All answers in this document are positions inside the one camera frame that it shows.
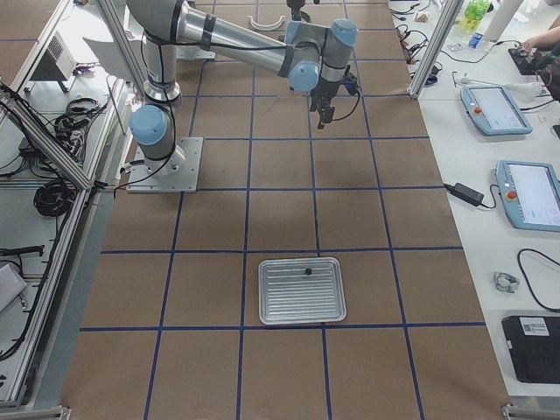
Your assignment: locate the black power adapter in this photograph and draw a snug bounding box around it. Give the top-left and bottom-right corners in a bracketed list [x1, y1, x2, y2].
[454, 183, 484, 207]

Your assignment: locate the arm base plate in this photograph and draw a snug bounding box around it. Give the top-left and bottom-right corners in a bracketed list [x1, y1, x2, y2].
[126, 136, 203, 193]

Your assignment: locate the far blue teach pendant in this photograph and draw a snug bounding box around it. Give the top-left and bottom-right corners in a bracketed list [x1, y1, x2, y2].
[460, 86, 533, 137]

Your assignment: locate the silver ribbed metal tray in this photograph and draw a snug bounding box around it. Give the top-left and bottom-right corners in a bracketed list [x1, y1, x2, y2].
[258, 257, 347, 326]

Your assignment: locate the aluminium frame post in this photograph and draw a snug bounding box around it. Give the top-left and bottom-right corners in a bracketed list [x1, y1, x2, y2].
[408, 0, 463, 100]

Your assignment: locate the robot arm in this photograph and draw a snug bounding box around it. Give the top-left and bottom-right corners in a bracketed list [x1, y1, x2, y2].
[127, 1, 360, 177]

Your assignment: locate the black laptop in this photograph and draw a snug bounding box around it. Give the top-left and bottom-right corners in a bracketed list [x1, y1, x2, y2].
[501, 316, 559, 384]

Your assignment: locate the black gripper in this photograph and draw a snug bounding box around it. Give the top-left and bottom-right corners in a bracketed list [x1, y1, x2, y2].
[310, 76, 341, 130]

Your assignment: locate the near blue teach pendant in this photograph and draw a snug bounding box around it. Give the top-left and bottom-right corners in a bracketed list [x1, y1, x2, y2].
[495, 160, 559, 233]

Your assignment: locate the white curved plastic bracket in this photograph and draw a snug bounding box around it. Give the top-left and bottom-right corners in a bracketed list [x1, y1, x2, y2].
[248, 15, 286, 32]

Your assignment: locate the blue teach pendant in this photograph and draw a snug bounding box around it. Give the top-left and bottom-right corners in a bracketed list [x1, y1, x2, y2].
[460, 86, 533, 137]
[495, 160, 559, 233]

